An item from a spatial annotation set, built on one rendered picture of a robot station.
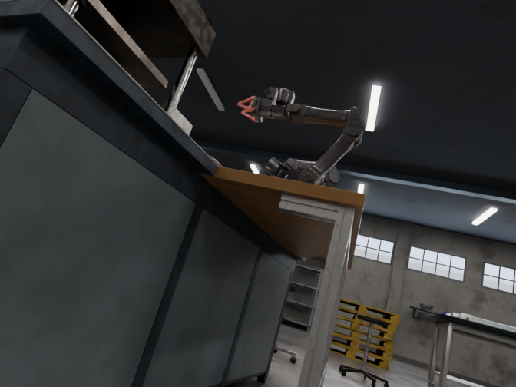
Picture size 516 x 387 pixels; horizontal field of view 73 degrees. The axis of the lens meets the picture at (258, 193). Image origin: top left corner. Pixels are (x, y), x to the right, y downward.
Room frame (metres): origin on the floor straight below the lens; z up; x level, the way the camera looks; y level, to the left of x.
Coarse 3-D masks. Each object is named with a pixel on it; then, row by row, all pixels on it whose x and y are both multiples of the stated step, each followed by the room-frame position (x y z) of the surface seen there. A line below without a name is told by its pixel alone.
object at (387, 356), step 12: (348, 300) 5.88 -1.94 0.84; (348, 312) 6.22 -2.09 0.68; (360, 312) 5.82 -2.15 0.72; (384, 312) 5.72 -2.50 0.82; (336, 324) 5.92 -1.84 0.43; (360, 324) 6.00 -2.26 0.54; (396, 324) 5.67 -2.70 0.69; (348, 336) 5.87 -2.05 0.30; (372, 336) 5.76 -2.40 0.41; (384, 336) 5.69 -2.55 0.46; (348, 348) 5.83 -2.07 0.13; (360, 348) 6.41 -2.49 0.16; (384, 348) 5.70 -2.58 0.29; (360, 360) 5.77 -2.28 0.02; (384, 360) 5.67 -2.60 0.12
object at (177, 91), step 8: (192, 48) 1.91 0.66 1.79; (192, 56) 1.91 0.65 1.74; (184, 64) 1.91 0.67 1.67; (192, 64) 1.93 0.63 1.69; (184, 72) 1.91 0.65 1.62; (184, 80) 1.92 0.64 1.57; (176, 88) 1.91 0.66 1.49; (176, 96) 1.91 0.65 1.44; (168, 104) 1.91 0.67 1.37; (176, 104) 1.93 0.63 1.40; (168, 112) 1.91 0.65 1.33
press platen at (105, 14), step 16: (96, 0) 1.39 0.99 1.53; (80, 16) 1.49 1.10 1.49; (96, 16) 1.45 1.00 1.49; (112, 16) 1.48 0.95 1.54; (96, 32) 1.58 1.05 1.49; (112, 32) 1.54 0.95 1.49; (112, 48) 1.69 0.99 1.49; (128, 48) 1.64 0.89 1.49; (128, 64) 1.80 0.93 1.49; (144, 64) 1.75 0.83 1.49; (144, 80) 1.92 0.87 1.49; (160, 80) 1.89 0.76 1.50
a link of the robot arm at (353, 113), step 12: (300, 108) 1.25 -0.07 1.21; (312, 108) 1.25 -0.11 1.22; (300, 120) 1.28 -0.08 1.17; (312, 120) 1.26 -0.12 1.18; (324, 120) 1.24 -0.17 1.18; (336, 120) 1.22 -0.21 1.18; (348, 120) 1.18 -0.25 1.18; (360, 120) 1.17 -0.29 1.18; (348, 132) 1.18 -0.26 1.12; (360, 132) 1.17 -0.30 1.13
